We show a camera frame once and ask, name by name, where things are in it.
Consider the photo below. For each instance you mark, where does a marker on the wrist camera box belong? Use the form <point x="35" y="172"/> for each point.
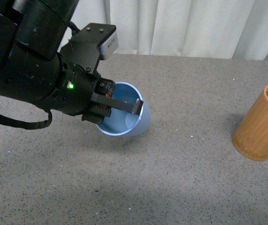
<point x="93" y="43"/>

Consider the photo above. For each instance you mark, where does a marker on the white curtain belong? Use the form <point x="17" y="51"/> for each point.
<point x="224" y="29"/>

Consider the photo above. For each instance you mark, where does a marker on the bamboo chopstick holder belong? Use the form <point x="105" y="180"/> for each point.
<point x="251" y="136"/>

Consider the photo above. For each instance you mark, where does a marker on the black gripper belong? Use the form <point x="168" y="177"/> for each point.
<point x="77" y="92"/>

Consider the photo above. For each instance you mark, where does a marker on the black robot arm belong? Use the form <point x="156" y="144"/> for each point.
<point x="47" y="61"/>

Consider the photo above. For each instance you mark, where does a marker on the blue plastic cup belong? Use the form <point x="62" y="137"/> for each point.
<point x="122" y="123"/>

